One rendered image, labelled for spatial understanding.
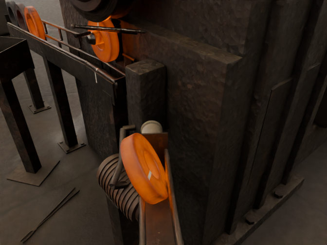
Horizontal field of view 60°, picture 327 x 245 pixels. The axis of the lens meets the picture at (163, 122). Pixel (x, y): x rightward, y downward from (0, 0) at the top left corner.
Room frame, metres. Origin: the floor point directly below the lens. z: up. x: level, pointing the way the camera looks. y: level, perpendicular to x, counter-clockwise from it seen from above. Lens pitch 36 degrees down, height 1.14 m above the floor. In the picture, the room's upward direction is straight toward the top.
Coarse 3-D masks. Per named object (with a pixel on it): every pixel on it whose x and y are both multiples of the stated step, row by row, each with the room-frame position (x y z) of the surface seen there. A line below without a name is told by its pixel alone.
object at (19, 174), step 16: (0, 48) 1.23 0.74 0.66; (16, 48) 1.13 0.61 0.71; (0, 64) 1.03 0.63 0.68; (16, 64) 1.10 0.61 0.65; (32, 64) 1.19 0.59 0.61; (0, 80) 1.00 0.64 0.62; (0, 96) 1.10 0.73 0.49; (16, 96) 1.14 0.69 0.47; (16, 112) 1.11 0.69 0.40; (16, 128) 1.09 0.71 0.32; (16, 144) 1.10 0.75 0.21; (32, 144) 1.13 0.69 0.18; (32, 160) 1.10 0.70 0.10; (48, 160) 1.19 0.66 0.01; (16, 176) 1.07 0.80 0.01; (32, 176) 1.07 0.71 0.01
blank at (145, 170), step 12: (132, 144) 0.43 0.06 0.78; (144, 144) 0.47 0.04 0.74; (132, 156) 0.40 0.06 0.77; (144, 156) 0.43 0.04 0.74; (156, 156) 0.49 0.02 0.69; (132, 168) 0.38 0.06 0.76; (144, 168) 0.39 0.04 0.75; (156, 168) 0.45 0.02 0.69; (132, 180) 0.37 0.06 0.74; (144, 180) 0.37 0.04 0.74; (156, 180) 0.40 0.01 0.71; (144, 192) 0.36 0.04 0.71; (156, 192) 0.36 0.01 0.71
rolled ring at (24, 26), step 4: (16, 4) 1.62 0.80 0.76; (20, 4) 1.61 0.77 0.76; (16, 8) 1.64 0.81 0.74; (20, 8) 1.58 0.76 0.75; (16, 12) 1.66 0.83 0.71; (20, 12) 1.58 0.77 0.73; (16, 16) 1.68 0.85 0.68; (20, 16) 1.67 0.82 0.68; (24, 16) 1.56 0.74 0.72; (20, 20) 1.67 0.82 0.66; (24, 20) 1.56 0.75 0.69; (20, 24) 1.66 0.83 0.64; (24, 24) 1.67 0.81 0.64; (24, 28) 1.65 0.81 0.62
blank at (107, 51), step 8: (88, 24) 0.97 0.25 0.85; (96, 24) 0.93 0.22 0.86; (104, 24) 0.89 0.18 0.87; (112, 24) 0.90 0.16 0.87; (104, 32) 0.89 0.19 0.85; (112, 32) 0.88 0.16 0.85; (104, 40) 0.89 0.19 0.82; (112, 40) 0.87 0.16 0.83; (96, 48) 0.94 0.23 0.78; (104, 48) 0.90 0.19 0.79; (112, 48) 0.87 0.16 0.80; (104, 56) 0.91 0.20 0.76; (112, 56) 0.88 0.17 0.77
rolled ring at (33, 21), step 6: (30, 6) 1.49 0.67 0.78; (24, 12) 1.53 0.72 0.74; (30, 12) 1.44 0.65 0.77; (36, 12) 1.45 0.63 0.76; (30, 18) 1.53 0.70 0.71; (36, 18) 1.43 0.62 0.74; (30, 24) 1.53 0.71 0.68; (36, 24) 1.41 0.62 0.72; (42, 24) 1.43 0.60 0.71; (30, 30) 1.52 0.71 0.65; (36, 30) 1.42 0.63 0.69; (42, 30) 1.42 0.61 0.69; (42, 36) 1.42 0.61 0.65
